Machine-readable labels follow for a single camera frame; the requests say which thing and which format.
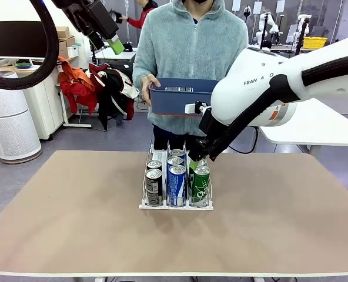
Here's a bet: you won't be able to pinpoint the white cylindrical air purifier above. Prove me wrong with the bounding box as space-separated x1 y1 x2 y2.
0 72 42 165

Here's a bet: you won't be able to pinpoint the white work table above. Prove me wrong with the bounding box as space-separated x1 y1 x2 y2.
93 46 138 64

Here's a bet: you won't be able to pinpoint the white wire can dispenser rack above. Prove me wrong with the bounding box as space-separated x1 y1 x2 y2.
138 140 215 212

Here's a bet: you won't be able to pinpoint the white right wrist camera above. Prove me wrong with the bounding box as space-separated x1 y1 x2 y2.
185 99 207 116

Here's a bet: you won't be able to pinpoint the white plastic storage box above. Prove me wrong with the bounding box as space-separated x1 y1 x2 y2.
67 43 81 59

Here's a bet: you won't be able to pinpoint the person's right forearm fleece sleeve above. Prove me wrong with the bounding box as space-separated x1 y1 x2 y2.
132 57 151 89

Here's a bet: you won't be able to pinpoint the person's right hand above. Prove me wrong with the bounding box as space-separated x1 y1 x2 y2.
140 73 162 107

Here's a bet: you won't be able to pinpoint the person in teal fleece jacket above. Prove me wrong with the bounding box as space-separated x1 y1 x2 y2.
132 0 250 152

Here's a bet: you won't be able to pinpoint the yellow plastic crate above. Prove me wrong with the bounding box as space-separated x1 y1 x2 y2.
303 36 329 49

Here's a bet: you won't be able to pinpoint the black computer monitor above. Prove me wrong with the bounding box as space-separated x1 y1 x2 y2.
0 21 50 59

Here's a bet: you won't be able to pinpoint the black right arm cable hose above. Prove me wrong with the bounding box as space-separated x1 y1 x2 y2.
209 54 348 162

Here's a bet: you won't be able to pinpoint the large white rounded table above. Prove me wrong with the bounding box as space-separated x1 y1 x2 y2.
258 98 348 157

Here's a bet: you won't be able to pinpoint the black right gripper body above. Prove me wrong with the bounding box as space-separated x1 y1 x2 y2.
189 109 230 162

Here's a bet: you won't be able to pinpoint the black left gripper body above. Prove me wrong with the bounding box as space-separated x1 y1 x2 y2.
71 0 119 41

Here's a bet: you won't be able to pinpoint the blue plastic bin orange handles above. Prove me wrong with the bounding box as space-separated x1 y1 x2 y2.
149 78 221 118

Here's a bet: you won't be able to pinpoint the black tripod pole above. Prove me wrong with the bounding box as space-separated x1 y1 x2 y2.
294 16 307 55

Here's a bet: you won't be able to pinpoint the white cabinet desk wooden top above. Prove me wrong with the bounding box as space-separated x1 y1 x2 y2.
0 57 78 140

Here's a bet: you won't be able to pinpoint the white metal desk leg frame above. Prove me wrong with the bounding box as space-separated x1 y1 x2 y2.
58 85 93 129

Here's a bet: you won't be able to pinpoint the person in red hoodie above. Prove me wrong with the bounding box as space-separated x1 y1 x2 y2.
119 0 159 30

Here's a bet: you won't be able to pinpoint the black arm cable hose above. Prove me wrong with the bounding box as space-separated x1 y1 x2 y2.
209 54 348 162
0 0 59 90

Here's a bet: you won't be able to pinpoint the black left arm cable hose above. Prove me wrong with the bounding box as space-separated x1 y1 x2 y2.
0 0 59 90

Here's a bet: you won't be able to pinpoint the black red white jacket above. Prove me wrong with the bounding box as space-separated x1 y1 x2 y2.
88 62 140 132

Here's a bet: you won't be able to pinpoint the orange red jacket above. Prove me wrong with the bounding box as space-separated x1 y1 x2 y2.
57 56 99 115

